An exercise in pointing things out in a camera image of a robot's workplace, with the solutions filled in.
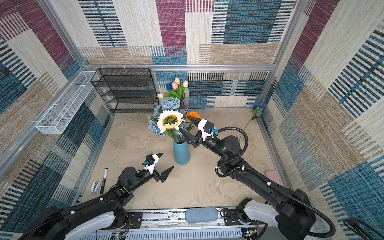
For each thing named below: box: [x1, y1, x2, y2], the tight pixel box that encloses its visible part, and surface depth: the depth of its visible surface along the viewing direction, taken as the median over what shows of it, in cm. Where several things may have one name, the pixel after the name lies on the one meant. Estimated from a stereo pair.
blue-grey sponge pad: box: [185, 207, 218, 223], surface depth 74 cm
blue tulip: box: [166, 82, 173, 91], surface depth 95 cm
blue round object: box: [239, 106, 264, 141], surface depth 117 cm
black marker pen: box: [100, 168, 108, 194], surface depth 87 cm
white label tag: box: [167, 212, 180, 222], surface depth 76 cm
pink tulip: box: [172, 81, 178, 90], surface depth 95 cm
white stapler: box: [91, 180, 102, 194], surface depth 84 cm
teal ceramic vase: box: [173, 138, 191, 165], surface depth 86 cm
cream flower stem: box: [157, 110, 186, 139], surface depth 58 cm
